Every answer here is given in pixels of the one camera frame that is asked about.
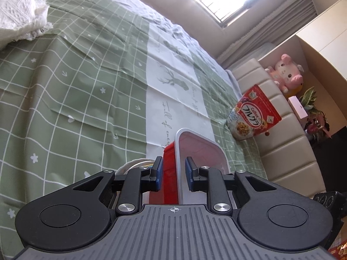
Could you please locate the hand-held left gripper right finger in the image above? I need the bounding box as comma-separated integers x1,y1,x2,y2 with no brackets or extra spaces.
185,156,284,215

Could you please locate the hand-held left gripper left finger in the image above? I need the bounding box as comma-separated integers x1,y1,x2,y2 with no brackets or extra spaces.
71,156,164,215

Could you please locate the white tub with orange sticker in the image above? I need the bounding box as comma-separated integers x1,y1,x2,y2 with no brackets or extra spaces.
116,158,155,175

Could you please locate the red white plastic tray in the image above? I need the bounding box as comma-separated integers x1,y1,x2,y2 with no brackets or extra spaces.
163,128,231,206

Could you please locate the cream padded headboard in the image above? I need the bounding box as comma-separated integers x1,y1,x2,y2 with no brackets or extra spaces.
224,58,327,197

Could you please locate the red cereal bag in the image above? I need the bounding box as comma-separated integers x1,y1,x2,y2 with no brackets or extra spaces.
228,84,282,142

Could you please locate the potted plant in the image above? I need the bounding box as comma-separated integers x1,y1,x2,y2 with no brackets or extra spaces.
298,86,333,142

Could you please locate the small white box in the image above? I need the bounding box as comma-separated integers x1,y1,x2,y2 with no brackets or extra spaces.
287,96,310,127

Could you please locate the green checked bed cover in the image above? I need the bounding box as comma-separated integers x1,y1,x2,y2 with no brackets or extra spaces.
0,0,269,252

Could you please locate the pink plush toy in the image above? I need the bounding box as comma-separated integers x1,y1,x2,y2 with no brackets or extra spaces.
264,53,304,94

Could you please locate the beige wardrobe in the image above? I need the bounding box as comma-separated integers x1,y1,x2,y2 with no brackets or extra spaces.
257,0,347,132

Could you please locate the beige curtain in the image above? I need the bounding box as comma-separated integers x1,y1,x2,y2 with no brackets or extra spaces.
216,0,318,69

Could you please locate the white lace cloth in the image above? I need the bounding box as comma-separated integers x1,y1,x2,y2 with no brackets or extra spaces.
0,0,54,50

